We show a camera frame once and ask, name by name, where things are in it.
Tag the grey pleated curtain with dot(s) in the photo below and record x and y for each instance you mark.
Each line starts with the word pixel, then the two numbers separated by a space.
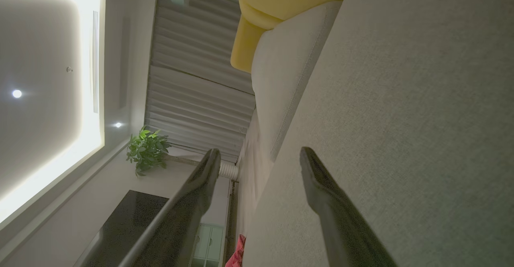
pixel 192 78

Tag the green leafy house plant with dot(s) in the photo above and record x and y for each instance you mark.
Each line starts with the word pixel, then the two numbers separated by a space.
pixel 146 148

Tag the black flat screen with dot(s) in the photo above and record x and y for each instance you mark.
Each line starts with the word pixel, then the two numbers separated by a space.
pixel 124 227

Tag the white ribbed plant pot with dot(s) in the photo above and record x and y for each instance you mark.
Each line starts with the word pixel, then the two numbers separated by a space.
pixel 229 171

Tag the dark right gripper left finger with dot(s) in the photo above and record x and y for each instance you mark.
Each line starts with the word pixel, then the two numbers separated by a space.
pixel 180 215

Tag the round ceiling spot light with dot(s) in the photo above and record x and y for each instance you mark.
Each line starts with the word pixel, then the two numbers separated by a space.
pixel 17 93
pixel 118 125

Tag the pale cabinet with doors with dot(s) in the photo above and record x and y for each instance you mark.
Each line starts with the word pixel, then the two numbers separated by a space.
pixel 211 243

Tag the glowing ceiling light strip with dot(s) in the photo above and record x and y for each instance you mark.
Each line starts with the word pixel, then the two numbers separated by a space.
pixel 86 130

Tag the red t-shirt white sleeves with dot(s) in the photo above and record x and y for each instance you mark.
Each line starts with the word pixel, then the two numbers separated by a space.
pixel 237 255

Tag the slotted ceiling air vent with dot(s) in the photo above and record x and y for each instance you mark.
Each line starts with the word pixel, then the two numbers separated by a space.
pixel 95 58

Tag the grey sofa backrest block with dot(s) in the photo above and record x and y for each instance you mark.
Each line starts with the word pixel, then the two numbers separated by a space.
pixel 285 78

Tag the grey fabric sofa seat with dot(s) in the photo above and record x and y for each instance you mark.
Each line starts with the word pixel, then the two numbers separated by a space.
pixel 421 118

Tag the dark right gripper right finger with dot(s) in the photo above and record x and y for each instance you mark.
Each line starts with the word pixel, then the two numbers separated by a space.
pixel 341 219

